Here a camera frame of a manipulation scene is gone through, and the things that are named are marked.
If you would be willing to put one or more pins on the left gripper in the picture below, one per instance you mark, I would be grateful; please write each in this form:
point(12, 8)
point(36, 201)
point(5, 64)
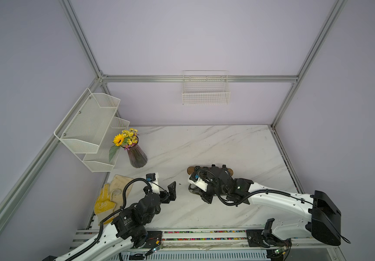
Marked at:
point(166, 199)

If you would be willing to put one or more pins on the yellow sunflower bouquet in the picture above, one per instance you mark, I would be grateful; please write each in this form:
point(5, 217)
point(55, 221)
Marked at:
point(126, 140)

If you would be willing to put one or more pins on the wooden watch stand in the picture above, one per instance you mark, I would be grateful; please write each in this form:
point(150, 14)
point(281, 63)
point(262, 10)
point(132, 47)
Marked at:
point(193, 169)

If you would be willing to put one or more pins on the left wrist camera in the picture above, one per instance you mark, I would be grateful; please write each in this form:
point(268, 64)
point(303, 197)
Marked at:
point(152, 178)

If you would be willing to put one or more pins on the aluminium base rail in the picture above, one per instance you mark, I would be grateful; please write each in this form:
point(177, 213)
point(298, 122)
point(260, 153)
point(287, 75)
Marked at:
point(221, 245)

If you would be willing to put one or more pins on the white wire wall basket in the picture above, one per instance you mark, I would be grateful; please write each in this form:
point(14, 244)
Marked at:
point(202, 87)

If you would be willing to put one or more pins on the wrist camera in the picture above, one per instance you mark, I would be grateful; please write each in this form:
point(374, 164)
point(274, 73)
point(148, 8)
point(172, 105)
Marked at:
point(197, 184)
point(152, 178)

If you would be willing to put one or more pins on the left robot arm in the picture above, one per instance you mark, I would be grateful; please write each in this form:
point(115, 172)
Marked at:
point(125, 228)

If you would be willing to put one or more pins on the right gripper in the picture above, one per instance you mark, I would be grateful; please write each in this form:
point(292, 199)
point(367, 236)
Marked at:
point(208, 198)

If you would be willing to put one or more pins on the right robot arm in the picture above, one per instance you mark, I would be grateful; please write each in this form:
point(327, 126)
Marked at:
point(317, 216)

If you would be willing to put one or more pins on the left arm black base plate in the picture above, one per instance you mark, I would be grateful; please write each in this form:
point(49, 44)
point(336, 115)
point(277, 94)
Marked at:
point(153, 239)

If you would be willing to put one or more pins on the white two-tier mesh shelf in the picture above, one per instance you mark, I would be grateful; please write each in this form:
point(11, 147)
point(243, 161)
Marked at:
point(89, 129)

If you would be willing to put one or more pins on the purple glass vase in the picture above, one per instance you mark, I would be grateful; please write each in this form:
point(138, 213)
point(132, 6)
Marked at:
point(137, 157)

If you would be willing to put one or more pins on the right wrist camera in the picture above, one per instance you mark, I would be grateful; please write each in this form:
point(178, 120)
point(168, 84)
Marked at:
point(197, 184)

